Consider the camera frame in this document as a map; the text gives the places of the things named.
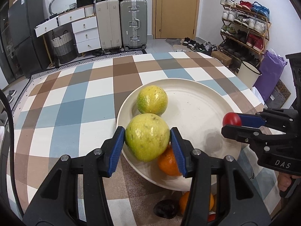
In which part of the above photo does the red cherry tomato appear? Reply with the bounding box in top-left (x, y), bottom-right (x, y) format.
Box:
top-left (222, 112), bottom-right (242, 126)
top-left (207, 213), bottom-right (216, 222)

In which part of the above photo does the orange tangerine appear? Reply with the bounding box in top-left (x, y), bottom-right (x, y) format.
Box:
top-left (179, 191), bottom-right (215, 216)
top-left (157, 145), bottom-right (182, 176)

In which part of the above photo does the dark plum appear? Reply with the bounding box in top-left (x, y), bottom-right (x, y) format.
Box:
top-left (153, 199), bottom-right (181, 219)

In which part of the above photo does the large yellow-green guava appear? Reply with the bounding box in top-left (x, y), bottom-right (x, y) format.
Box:
top-left (125, 113), bottom-right (170, 162)

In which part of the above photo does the person's right hand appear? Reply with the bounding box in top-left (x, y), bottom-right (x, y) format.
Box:
top-left (277, 173), bottom-right (300, 191)

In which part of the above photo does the white enamel bucket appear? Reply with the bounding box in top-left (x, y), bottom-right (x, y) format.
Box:
top-left (237, 61), bottom-right (262, 89)

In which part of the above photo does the purple bag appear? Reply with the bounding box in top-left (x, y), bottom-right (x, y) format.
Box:
top-left (254, 50), bottom-right (287, 102)

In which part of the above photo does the cream round plate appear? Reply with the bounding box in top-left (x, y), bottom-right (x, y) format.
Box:
top-left (116, 78), bottom-right (243, 192)

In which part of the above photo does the checkered tablecloth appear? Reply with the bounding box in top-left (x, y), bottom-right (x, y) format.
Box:
top-left (14, 52), bottom-right (280, 225)

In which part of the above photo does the cardboard box on floor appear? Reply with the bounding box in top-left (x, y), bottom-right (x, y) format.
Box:
top-left (211, 50), bottom-right (232, 66)

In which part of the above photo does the wooden shoe rack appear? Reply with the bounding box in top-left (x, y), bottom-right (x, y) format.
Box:
top-left (218, 4), bottom-right (271, 68)

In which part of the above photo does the woven laundry basket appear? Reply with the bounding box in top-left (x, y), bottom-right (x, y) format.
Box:
top-left (51, 30), bottom-right (77, 64)

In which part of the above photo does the white drawer desk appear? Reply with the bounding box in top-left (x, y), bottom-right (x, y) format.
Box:
top-left (35, 5), bottom-right (101, 67)

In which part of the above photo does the wooden door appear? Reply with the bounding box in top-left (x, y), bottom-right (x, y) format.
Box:
top-left (152, 0), bottom-right (200, 39)

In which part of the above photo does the beige suitcase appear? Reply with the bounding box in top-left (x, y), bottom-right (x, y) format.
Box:
top-left (95, 0), bottom-right (122, 50)

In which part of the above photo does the silver aluminium suitcase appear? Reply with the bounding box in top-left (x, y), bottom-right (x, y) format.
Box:
top-left (120, 0), bottom-right (147, 51)

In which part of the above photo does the black refrigerator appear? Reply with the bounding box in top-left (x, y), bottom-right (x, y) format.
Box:
top-left (8, 0), bottom-right (50, 78)

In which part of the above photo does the black cable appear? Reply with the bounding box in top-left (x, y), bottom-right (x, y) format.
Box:
top-left (0, 89), bottom-right (24, 217)

